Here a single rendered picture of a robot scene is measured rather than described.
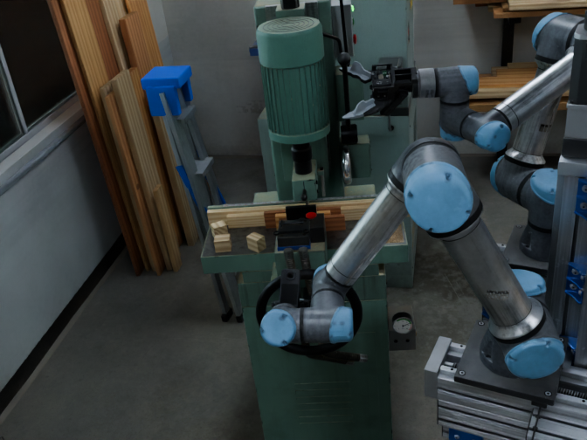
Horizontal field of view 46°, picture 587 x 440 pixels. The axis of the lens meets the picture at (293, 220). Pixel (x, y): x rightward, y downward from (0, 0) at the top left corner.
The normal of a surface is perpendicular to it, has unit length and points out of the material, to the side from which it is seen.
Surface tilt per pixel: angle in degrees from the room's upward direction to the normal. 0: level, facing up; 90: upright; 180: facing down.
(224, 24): 90
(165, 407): 0
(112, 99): 87
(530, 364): 97
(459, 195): 83
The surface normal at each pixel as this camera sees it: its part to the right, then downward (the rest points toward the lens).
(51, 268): 0.98, 0.01
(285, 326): -0.11, 0.00
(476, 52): -0.19, 0.51
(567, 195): -0.44, 0.49
